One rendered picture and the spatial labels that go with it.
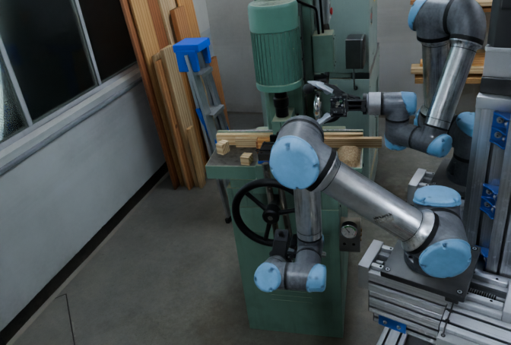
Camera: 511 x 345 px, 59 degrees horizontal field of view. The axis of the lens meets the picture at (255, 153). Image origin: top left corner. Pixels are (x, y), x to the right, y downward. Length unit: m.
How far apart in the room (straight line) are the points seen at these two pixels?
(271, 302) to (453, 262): 1.16
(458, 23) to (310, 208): 0.70
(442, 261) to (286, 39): 0.88
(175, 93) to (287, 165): 2.18
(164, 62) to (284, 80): 1.54
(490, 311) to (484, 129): 0.48
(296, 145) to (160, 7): 2.49
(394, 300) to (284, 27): 0.94
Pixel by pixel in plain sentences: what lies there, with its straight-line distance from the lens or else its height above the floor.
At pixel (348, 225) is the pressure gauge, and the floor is 0.69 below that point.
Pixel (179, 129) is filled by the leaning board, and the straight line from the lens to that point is 3.24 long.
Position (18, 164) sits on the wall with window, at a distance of 2.54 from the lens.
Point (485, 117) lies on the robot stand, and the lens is 1.37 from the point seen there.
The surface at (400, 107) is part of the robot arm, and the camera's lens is 1.51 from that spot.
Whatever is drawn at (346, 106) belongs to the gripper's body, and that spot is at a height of 1.17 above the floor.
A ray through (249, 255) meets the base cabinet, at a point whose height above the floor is 0.46.
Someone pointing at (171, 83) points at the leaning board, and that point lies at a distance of 3.11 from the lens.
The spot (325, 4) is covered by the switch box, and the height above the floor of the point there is 1.40.
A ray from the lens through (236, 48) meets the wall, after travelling 4.36.
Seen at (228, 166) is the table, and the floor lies 0.90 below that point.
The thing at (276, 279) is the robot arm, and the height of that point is 0.87.
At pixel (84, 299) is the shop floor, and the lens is 2.76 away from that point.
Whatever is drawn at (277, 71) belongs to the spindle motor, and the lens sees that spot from 1.64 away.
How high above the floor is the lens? 1.75
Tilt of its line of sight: 28 degrees down
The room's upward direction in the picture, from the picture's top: 7 degrees counter-clockwise
